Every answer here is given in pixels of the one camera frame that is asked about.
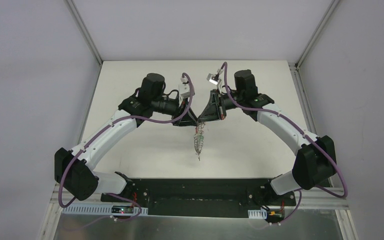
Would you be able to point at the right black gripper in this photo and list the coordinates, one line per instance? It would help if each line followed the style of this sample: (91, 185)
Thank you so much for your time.
(216, 105)

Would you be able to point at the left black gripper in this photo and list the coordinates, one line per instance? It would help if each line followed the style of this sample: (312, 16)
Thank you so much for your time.
(181, 111)

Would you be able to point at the metal disc keyring with rings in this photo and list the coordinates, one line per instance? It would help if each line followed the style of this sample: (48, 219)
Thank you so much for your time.
(199, 139)

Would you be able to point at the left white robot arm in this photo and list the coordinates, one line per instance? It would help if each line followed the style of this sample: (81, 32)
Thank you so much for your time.
(74, 169)

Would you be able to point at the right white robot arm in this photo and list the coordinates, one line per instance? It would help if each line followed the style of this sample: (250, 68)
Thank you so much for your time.
(315, 157)

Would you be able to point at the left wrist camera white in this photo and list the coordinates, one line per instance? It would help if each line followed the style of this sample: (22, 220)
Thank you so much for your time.
(185, 90)

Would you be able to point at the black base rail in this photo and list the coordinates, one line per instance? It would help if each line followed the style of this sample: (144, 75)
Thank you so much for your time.
(205, 210)

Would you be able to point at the right white cable duct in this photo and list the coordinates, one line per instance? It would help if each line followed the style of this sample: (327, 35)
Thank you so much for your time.
(257, 214)

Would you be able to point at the aluminium frame rail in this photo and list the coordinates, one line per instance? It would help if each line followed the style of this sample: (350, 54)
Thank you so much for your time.
(321, 198)

